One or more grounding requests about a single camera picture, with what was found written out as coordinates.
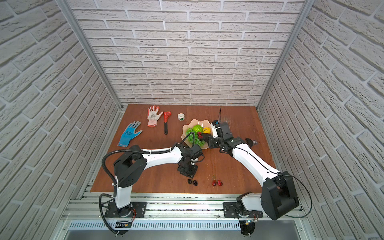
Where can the red black pipe wrench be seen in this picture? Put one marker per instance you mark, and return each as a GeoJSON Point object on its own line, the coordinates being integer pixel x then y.
{"type": "Point", "coordinates": [166, 117]}

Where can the beige wavy fruit bowl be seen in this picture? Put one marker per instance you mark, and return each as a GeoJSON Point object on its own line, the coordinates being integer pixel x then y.
{"type": "Point", "coordinates": [203, 124]}

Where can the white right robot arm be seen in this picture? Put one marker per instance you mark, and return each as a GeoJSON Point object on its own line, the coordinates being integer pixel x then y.
{"type": "Point", "coordinates": [278, 195]}

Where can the yellow fake lemon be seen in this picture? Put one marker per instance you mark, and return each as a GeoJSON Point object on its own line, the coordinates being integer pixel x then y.
{"type": "Point", "coordinates": [206, 130]}

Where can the aluminium corner frame post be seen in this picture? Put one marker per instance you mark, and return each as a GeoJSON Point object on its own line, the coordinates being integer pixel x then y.
{"type": "Point", "coordinates": [80, 34]}
{"type": "Point", "coordinates": [306, 8]}

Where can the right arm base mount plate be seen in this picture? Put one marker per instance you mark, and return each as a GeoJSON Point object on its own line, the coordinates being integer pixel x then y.
{"type": "Point", "coordinates": [234, 210]}

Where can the aluminium corner frame post right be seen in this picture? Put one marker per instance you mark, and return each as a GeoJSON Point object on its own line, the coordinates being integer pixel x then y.
{"type": "Point", "coordinates": [306, 8]}

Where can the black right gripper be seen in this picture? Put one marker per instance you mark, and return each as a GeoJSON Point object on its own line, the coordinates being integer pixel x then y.
{"type": "Point", "coordinates": [211, 142]}

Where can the green bumpy fake fruit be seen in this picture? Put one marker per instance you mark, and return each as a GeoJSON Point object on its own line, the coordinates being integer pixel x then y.
{"type": "Point", "coordinates": [198, 129]}

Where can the red white work glove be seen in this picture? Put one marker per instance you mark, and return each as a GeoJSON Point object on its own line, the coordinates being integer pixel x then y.
{"type": "Point", "coordinates": [153, 116]}

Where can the green fake grape bunch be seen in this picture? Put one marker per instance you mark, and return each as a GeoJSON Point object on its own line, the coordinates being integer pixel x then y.
{"type": "Point", "coordinates": [193, 138]}

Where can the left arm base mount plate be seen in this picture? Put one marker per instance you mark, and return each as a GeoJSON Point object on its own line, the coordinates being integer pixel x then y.
{"type": "Point", "coordinates": [139, 208]}

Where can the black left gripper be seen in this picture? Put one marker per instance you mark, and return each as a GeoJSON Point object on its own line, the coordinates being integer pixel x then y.
{"type": "Point", "coordinates": [187, 173]}

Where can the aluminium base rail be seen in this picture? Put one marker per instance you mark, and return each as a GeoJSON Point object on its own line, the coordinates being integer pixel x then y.
{"type": "Point", "coordinates": [167, 212]}

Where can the aluminium corner frame post left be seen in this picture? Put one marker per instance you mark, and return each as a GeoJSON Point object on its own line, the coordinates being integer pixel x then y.
{"type": "Point", "coordinates": [80, 34]}

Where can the red fake cherry pair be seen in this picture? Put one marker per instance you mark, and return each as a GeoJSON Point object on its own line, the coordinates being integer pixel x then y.
{"type": "Point", "coordinates": [217, 183]}
{"type": "Point", "coordinates": [200, 136]}

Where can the blue grey work glove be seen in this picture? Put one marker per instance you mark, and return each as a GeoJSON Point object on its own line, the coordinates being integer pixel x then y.
{"type": "Point", "coordinates": [129, 134]}

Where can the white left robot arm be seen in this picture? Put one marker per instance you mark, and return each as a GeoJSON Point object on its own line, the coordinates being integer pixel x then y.
{"type": "Point", "coordinates": [129, 167]}

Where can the small black orange device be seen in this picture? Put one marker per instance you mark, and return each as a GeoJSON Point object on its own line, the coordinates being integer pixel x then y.
{"type": "Point", "coordinates": [251, 142]}

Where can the white sticker roll green dot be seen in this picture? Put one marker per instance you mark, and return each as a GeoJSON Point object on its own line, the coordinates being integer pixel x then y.
{"type": "Point", "coordinates": [181, 116]}

